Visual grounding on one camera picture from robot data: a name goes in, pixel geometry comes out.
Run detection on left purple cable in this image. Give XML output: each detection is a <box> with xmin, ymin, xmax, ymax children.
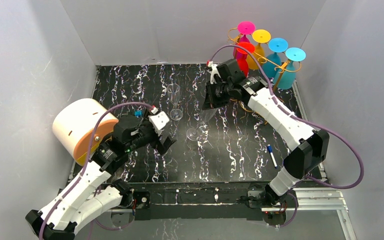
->
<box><xmin>37</xmin><ymin>101</ymin><xmax>160</xmax><ymax>240</ymax></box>

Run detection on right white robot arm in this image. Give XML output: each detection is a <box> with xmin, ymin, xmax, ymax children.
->
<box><xmin>201</xmin><ymin>59</ymin><xmax>330</xmax><ymax>205</ymax></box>

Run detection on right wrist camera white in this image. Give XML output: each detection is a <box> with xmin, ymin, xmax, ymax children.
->
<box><xmin>206</xmin><ymin>60</ymin><xmax>222</xmax><ymax>85</ymax></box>

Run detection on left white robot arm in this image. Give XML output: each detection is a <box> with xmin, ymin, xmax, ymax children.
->
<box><xmin>25</xmin><ymin>111</ymin><xmax>175</xmax><ymax>240</ymax></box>

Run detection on red wine glass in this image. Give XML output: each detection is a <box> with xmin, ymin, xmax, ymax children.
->
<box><xmin>236</xmin><ymin>41</ymin><xmax>255</xmax><ymax>77</ymax></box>

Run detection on yellow wine glass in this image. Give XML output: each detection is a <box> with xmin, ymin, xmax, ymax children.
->
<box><xmin>246</xmin><ymin>29</ymin><xmax>271</xmax><ymax>66</ymax></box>

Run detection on gold wire glass rack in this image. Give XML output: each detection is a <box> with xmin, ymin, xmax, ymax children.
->
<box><xmin>227</xmin><ymin>22</ymin><xmax>307</xmax><ymax>91</ymax></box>

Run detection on blue white marker pen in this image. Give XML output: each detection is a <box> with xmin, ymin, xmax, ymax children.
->
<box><xmin>267</xmin><ymin>144</ymin><xmax>278</xmax><ymax>169</ymax></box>

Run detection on pink wine glass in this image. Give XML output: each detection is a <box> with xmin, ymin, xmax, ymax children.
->
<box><xmin>233</xmin><ymin>21</ymin><xmax>256</xmax><ymax>58</ymax></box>

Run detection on white orange cylinder spool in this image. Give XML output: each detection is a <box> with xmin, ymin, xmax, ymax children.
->
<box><xmin>52</xmin><ymin>98</ymin><xmax>119</xmax><ymax>166</ymax></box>

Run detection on blue wine glass rear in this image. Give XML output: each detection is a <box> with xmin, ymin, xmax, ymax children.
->
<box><xmin>262</xmin><ymin>37</ymin><xmax>289</xmax><ymax>79</ymax></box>

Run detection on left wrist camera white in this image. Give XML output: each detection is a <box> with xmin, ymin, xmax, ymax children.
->
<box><xmin>148</xmin><ymin>111</ymin><xmax>170</xmax><ymax>136</ymax></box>

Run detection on clear champagne flute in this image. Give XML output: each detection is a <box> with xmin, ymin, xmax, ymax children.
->
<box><xmin>167</xmin><ymin>83</ymin><xmax>183</xmax><ymax>121</ymax></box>
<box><xmin>186</xmin><ymin>108</ymin><xmax>218</xmax><ymax>141</ymax></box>

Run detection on blue wine glass front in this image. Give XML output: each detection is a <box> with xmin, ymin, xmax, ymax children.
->
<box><xmin>273</xmin><ymin>47</ymin><xmax>307</xmax><ymax>90</ymax></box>

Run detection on blue wine glass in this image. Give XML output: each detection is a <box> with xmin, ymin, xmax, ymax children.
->
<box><xmin>262</xmin><ymin>37</ymin><xmax>289</xmax><ymax>79</ymax></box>
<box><xmin>273</xmin><ymin>47</ymin><xmax>307</xmax><ymax>90</ymax></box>

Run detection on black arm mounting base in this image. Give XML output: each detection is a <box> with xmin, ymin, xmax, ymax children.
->
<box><xmin>92</xmin><ymin>180</ymin><xmax>299</xmax><ymax>222</ymax></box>

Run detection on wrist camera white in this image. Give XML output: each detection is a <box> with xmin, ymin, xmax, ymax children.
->
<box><xmin>148</xmin><ymin>111</ymin><xmax>170</xmax><ymax>136</ymax></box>
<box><xmin>206</xmin><ymin>60</ymin><xmax>222</xmax><ymax>85</ymax></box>

